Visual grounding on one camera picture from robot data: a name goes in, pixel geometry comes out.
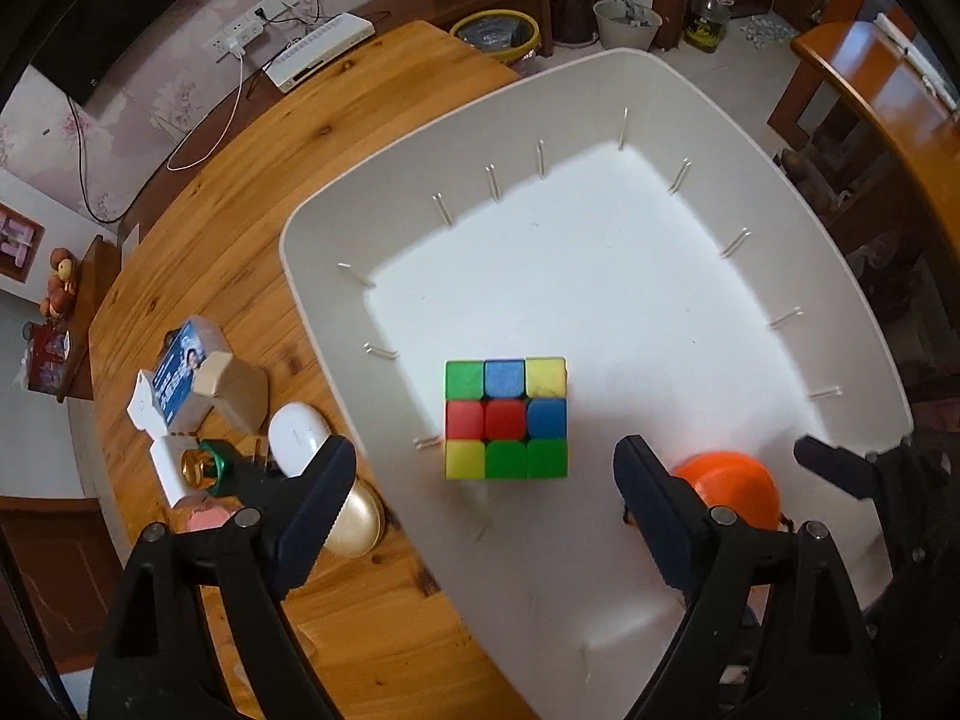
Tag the peach plush toys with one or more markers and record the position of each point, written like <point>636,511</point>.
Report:
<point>60,281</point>

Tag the white set-top box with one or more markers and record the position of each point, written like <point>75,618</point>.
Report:
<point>322,49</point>

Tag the orange plastic toy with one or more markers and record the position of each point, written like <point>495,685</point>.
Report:
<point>735,487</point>

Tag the white plastic bin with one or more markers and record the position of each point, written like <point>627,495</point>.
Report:
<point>600,277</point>

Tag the beige small carton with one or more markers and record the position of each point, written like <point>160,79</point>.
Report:
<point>241,390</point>

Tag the multicoloured puzzle cube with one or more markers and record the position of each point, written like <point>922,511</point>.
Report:
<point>504,420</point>

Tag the white plastic bucket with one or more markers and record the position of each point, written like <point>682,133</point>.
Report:
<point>626,26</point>

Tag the low wooden cabinet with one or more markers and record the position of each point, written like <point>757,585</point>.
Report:
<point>90,315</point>

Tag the blue printed card box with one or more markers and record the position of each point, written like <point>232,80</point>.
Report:
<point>180,367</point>

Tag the gold round compact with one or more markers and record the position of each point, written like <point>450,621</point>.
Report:
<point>361,519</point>

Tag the yellow cooking oil bottle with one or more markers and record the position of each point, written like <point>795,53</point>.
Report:
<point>706,24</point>

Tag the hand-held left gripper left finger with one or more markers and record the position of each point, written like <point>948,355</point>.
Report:
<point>315,510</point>

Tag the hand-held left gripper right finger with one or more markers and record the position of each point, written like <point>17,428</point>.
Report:
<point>660,510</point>

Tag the wooden television cabinet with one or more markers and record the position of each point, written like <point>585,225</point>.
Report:
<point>517,0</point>

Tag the brown wooden door cabinet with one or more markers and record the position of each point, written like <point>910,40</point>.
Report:
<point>52,577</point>

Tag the red packet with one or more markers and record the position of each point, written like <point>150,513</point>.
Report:
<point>46,352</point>

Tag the yellow trash bin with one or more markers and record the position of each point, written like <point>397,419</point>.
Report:
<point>495,34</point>

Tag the white oval earbud case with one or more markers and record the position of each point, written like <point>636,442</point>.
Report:
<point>296,435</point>

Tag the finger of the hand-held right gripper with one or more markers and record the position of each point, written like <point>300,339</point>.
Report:
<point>832,465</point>

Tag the wooden chair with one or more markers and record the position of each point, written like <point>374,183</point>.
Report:
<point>862,82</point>

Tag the white carton box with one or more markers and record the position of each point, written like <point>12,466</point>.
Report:
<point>172,469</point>

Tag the white wall shelf unit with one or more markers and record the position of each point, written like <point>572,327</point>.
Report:
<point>52,202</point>

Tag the wooden table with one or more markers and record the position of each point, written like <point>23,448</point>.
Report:
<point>300,165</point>

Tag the white wall outlet strip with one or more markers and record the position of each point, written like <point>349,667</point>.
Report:
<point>244,26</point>

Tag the black flat television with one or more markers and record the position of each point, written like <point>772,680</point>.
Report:
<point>112,30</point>

